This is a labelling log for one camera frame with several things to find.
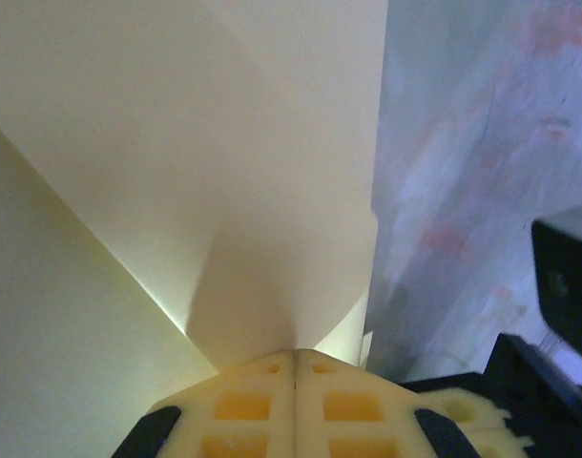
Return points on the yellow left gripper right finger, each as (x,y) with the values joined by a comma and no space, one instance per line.
(310,381)

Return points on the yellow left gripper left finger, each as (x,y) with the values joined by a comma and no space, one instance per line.
(281,381)

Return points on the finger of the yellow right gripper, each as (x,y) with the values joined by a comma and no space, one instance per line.
(482,424)

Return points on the yellow cloth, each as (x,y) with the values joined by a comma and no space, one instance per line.
(176,143)

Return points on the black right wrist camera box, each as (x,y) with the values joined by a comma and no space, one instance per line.
(567,267)

